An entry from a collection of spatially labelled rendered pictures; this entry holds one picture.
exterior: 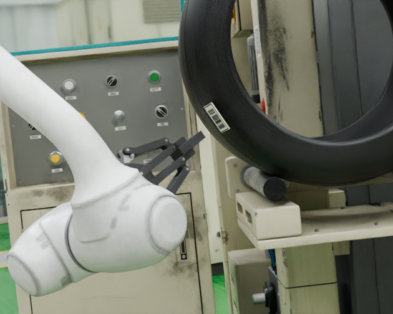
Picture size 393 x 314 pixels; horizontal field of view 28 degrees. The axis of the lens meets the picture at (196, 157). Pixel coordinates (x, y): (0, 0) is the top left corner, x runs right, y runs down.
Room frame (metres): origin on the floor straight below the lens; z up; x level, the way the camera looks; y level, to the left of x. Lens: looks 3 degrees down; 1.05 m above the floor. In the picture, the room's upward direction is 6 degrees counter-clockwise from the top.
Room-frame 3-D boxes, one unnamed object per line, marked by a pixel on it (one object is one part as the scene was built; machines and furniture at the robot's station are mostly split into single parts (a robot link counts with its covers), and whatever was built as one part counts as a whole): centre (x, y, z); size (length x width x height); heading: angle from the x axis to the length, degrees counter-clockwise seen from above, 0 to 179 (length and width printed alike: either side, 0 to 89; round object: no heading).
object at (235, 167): (1.85, -0.27, 0.90); 0.40 x 0.03 x 0.10; 93
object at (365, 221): (1.67, -0.27, 0.80); 0.37 x 0.36 x 0.02; 93
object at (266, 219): (1.67, -0.13, 0.84); 0.36 x 0.09 x 0.06; 3
